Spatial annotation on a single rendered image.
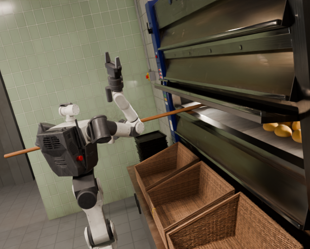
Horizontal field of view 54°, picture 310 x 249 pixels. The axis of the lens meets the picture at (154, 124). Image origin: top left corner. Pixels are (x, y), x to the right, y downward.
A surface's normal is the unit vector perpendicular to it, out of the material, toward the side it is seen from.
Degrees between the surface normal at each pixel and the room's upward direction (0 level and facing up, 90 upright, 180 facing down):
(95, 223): 84
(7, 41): 90
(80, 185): 45
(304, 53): 90
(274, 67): 70
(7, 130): 90
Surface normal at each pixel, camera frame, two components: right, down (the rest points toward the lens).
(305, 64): -0.96, 0.25
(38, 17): 0.21, 0.18
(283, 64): -0.97, -0.10
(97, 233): 0.12, -0.14
